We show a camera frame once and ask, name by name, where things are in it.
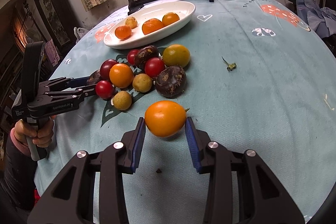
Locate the red cherry tomato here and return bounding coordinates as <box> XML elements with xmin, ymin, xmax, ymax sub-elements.
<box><xmin>145</xmin><ymin>57</ymin><xmax>165</xmax><ymax>79</ymax></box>
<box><xmin>127</xmin><ymin>49</ymin><xmax>139</xmax><ymax>65</ymax></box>
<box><xmin>95</xmin><ymin>80</ymin><xmax>114</xmax><ymax>100</ymax></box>

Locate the dark red plum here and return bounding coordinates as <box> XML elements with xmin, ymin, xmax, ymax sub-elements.
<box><xmin>100</xmin><ymin>59</ymin><xmax>118</xmax><ymax>81</ymax></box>

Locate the orange tangerine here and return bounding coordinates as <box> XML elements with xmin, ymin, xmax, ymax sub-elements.
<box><xmin>109</xmin><ymin>63</ymin><xmax>134</xmax><ymax>89</ymax></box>

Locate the large orange persimmon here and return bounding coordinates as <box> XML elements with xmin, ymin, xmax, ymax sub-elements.
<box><xmin>145</xmin><ymin>101</ymin><xmax>187</xmax><ymax>138</ymax></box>

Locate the small orange mandarin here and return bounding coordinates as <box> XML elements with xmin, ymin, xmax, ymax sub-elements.
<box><xmin>114</xmin><ymin>25</ymin><xmax>131</xmax><ymax>40</ymax></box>

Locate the dark brown passion fruit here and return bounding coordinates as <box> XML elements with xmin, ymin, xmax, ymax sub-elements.
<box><xmin>134</xmin><ymin>46</ymin><xmax>159</xmax><ymax>70</ymax></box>

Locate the large dark purple fruit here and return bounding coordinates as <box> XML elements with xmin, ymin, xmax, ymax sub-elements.
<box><xmin>155</xmin><ymin>66</ymin><xmax>187</xmax><ymax>98</ymax></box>

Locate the small yellow longan fruit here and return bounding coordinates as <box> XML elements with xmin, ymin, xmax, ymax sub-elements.
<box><xmin>125</xmin><ymin>16</ymin><xmax>138</xmax><ymax>29</ymax></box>

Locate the large orange mandarin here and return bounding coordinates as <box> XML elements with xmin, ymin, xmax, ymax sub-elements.
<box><xmin>142</xmin><ymin>18</ymin><xmax>164</xmax><ymax>35</ymax></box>

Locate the green-yellow citrus fruit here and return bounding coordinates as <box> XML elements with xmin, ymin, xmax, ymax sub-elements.
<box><xmin>162</xmin><ymin>44</ymin><xmax>190</xmax><ymax>68</ymax></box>

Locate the yellow-orange round fruit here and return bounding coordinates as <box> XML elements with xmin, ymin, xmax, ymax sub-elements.
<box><xmin>162</xmin><ymin>12</ymin><xmax>180</xmax><ymax>26</ymax></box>

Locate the person's left hand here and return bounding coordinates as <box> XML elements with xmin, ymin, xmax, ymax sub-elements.
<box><xmin>14</xmin><ymin>116</ymin><xmax>56</xmax><ymax>148</ymax></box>

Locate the white plastic bag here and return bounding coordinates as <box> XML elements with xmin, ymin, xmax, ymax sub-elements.
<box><xmin>73</xmin><ymin>27</ymin><xmax>89</xmax><ymax>43</ymax></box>

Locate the dark framed picture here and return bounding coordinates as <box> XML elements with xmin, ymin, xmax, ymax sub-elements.
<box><xmin>34</xmin><ymin>0</ymin><xmax>79</xmax><ymax>57</ymax></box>

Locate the green fruit stem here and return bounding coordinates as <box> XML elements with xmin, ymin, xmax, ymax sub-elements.
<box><xmin>222</xmin><ymin>57</ymin><xmax>237</xmax><ymax>72</ymax></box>

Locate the light blue patterned tablecloth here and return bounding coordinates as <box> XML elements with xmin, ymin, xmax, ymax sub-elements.
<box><xmin>35</xmin><ymin>0</ymin><xmax>335</xmax><ymax>223</ymax></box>

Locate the white oval plate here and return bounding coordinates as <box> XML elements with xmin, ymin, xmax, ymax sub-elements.
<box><xmin>103</xmin><ymin>1</ymin><xmax>196</xmax><ymax>50</ymax></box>

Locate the blue clothes pile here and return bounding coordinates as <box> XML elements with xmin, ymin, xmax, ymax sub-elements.
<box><xmin>295</xmin><ymin>0</ymin><xmax>335</xmax><ymax>39</ymax></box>

